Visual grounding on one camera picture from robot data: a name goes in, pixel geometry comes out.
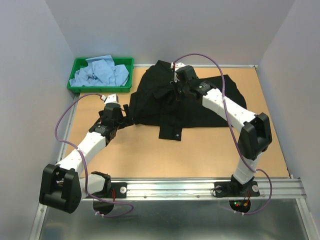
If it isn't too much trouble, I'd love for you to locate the black long sleeve shirt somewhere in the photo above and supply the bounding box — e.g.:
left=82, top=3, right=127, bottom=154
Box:
left=128, top=59, right=247, bottom=143

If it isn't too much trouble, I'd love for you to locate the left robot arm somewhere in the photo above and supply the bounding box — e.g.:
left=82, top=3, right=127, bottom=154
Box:
left=39, top=101, right=132, bottom=217

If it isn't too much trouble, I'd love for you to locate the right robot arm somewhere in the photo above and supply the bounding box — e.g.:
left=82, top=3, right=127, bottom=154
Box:
left=171, top=62, right=272, bottom=198

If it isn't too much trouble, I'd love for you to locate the light blue shirt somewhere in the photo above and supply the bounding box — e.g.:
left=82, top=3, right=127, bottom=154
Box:
left=69, top=55, right=129, bottom=87

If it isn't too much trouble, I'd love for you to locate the green plastic bin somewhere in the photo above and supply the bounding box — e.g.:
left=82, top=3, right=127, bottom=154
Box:
left=67, top=56, right=134, bottom=93

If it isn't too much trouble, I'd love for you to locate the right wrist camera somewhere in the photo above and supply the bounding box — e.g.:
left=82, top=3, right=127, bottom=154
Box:
left=170, top=62, right=186, bottom=83

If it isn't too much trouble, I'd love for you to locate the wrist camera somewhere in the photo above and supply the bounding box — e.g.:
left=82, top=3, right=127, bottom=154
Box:
left=100, top=93, right=119, bottom=105
left=170, top=62, right=186, bottom=83

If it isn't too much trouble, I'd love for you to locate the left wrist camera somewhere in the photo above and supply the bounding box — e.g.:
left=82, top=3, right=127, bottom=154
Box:
left=100, top=93, right=119, bottom=105

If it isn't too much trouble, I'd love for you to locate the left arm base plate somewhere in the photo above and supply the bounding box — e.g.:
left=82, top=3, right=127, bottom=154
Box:
left=89, top=182, right=128, bottom=199

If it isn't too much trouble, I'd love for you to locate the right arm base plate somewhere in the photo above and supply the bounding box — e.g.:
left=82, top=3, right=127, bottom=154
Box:
left=212, top=181, right=260, bottom=198

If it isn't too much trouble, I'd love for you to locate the aluminium mounting rail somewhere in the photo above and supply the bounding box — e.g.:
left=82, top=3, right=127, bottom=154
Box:
left=30, top=177, right=319, bottom=240

